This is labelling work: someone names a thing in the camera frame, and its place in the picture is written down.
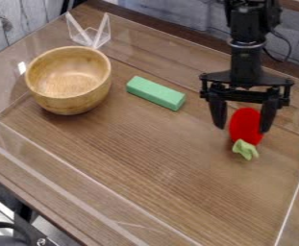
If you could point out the red plush fruit green stem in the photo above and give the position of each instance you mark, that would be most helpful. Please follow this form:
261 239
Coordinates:
244 134

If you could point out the wooden bowl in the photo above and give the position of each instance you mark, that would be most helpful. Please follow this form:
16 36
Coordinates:
68 79

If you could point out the black metal table frame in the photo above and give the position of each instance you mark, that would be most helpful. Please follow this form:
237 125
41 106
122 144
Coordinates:
24 227

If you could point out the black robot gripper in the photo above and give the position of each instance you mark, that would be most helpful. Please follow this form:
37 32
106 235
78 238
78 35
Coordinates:
267 90

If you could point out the green rectangular block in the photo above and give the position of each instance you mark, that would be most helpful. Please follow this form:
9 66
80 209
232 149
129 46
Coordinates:
155 93

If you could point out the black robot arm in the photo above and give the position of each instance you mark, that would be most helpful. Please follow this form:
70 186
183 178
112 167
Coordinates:
251 20

